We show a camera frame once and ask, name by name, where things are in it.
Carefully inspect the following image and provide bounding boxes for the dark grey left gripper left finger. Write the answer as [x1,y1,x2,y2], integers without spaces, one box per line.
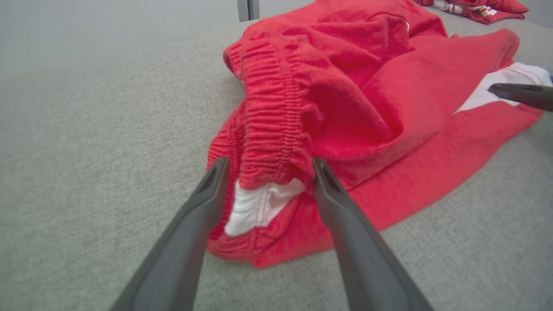
[110,156,231,311]

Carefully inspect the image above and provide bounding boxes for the red white shorts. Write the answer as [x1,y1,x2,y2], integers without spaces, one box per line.
[206,0,546,269]

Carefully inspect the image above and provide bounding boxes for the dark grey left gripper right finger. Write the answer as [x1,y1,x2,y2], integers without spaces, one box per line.
[311,158,433,311]

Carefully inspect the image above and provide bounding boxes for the red basketball jersey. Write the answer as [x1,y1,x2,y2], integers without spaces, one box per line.
[413,0,530,25]

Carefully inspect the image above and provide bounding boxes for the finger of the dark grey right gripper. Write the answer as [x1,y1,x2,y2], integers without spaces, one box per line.
[488,83,553,112]

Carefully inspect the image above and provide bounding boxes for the grey partition post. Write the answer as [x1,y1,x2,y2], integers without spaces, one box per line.
[236,0,261,22]

